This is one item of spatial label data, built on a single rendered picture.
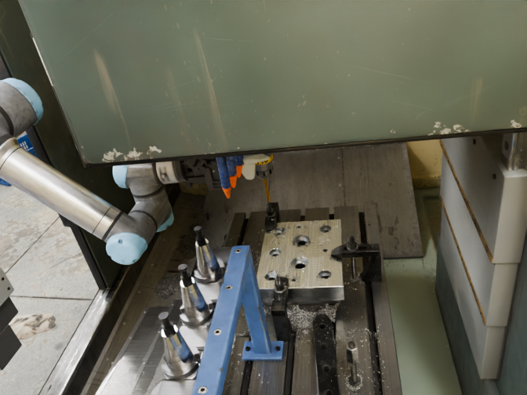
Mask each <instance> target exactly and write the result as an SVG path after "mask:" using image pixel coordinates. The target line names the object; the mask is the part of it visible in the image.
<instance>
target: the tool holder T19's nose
mask: <svg viewBox="0 0 527 395"><path fill-rule="evenodd" d="M273 171H274V170H273V166H272V165H271V163H268V164H266V165H256V171H255V174H256V175H257V176H258V177H260V178H261V179H267V178H269V177H270V175H271V173H272V172H273Z"/></svg>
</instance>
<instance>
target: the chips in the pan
mask: <svg viewBox="0 0 527 395"><path fill-rule="evenodd" d="M204 207H205V205H204V204H202V205H201V206H200V207H199V208H200V210H202V211H203V212H204ZM196 226H202V223H196V224H192V225H190V226H189V228H188V229H190V230H188V231H187V233H186V234H185V235H184V236H185V237H184V239H182V238H181V240H180V241H178V242H179V244H178V245H179V246H178V247H176V250H178V251H179V252H183V253H184V255H185V256H186V257H184V259H186V260H188V259H193V258H194V257H195V256H196V247H195V242H196V236H197V234H196V232H194V228H195V227H196ZM196 257H197V256H196ZM179 274H180V272H179V273H178V274H169V275H166V276H164V277H162V279H161V280H159V282H158V284H157V285H158V286H156V287H155V288H154V289H153V290H154V294H156V295H157V297H158V298H159V299H165V300H167V298H168V297H169V296H171V295H174V294H176V293H177V292H178V291H179V289H180V282H181V281H182V280H181V274H180V276H179Z"/></svg>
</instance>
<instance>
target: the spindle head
mask: <svg viewBox="0 0 527 395"><path fill-rule="evenodd" d="M18 2H19V3H20V7H21V9H22V11H23V13H24V16H25V19H26V21H27V24H28V26H29V28H30V30H31V33H32V36H33V38H34V40H35V44H36V45H37V47H38V51H39V53H40V55H41V58H42V61H43V63H44V65H45V68H46V70H47V72H48V75H49V78H50V80H51V82H52V84H53V88H54V89H55V92H56V95H57V97H58V100H59V101H60V105H61V107H62V109H63V111H64V114H65V117H66V119H67V122H68V124H69V126H70V129H71V131H72V134H73V136H74V138H75V142H76V143H77V146H78V149H79V151H80V153H81V156H82V159H83V161H84V162H85V163H86V164H88V167H89V168H99V167H108V166H118V165H136V164H146V163H155V162H166V161H184V160H194V159H203V158H221V157H231V156H241V155H250V154H269V153H279V152H289V151H298V150H317V149H326V148H336V147H355V146H365V145H374V144H384V143H402V142H412V141H421V140H439V139H450V138H460V137H469V136H487V135H497V134H507V133H516V132H527V0H18Z"/></svg>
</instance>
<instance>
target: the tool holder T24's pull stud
mask: <svg viewBox="0 0 527 395"><path fill-rule="evenodd" d="M158 317H159V320H160V321H162V323H163V324H162V330H163V332H164V334H165V335H171V334H173V333H174V332H175V328H174V326H173V323H172V322H171V321H169V314H168V313H167V312H162V313H160V314H159V316H158Z"/></svg>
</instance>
